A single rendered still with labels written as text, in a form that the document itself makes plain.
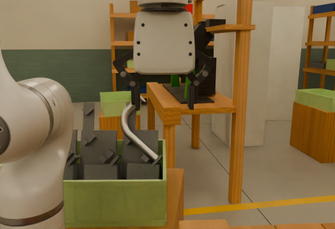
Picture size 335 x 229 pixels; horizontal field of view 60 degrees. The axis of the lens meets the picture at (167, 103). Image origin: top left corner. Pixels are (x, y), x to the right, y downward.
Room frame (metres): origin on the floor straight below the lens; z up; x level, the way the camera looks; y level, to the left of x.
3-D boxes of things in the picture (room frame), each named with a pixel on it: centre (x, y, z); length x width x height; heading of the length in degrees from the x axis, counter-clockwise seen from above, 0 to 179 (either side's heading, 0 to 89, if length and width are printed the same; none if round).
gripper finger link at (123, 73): (0.49, 0.06, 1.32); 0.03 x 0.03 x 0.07; 3
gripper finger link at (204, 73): (0.49, -0.05, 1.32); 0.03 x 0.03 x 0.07; 3
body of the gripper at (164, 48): (0.49, 0.01, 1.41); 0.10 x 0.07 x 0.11; 93
